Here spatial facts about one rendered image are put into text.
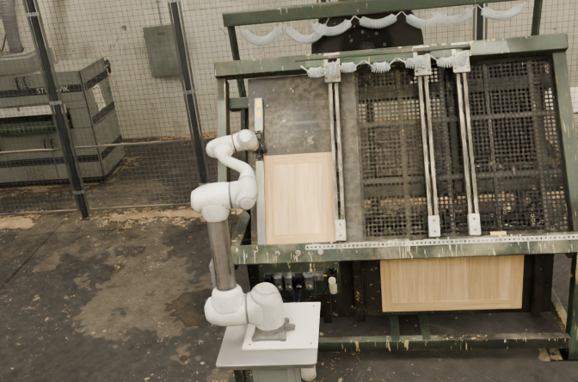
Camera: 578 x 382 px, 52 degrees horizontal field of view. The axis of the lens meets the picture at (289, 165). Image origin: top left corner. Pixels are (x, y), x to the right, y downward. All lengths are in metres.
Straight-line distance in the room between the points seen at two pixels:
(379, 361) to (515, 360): 0.86
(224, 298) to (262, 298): 0.19
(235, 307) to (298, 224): 0.87
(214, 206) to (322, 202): 1.05
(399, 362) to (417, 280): 0.55
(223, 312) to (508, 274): 1.92
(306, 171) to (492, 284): 1.41
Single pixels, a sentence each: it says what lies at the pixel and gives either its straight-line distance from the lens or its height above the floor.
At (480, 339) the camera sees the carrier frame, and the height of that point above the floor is 0.18.
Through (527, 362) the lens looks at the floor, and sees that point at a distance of 4.24.
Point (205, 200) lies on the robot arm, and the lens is 2.84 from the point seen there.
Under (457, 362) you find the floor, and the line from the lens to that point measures 4.17.
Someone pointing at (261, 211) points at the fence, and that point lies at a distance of 3.74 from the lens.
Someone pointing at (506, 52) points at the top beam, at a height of 1.87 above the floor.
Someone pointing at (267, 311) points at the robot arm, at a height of 0.94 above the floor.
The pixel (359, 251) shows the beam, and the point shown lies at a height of 0.85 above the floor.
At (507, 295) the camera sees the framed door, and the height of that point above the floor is 0.35.
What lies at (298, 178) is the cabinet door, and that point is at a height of 1.23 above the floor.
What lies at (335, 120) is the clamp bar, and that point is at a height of 1.55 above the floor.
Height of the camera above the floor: 2.70
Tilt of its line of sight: 22 degrees down
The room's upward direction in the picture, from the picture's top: 6 degrees counter-clockwise
